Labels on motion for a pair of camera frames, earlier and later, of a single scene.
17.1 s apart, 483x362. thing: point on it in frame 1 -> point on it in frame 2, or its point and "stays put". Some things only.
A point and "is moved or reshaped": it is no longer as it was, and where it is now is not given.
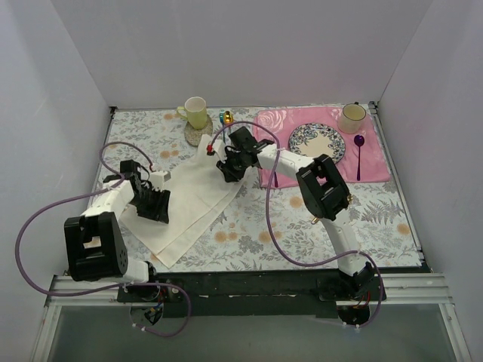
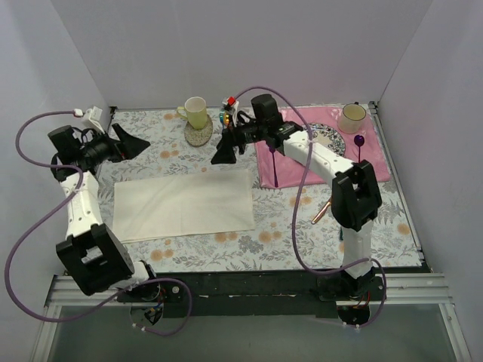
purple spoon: (359, 141) stays put
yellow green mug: (195, 111) stays put
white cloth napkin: (199, 193) is moved or reshaped
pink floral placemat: (362, 160) stays put
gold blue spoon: (222, 118) stays put
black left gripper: (152, 204) -> (116, 147)
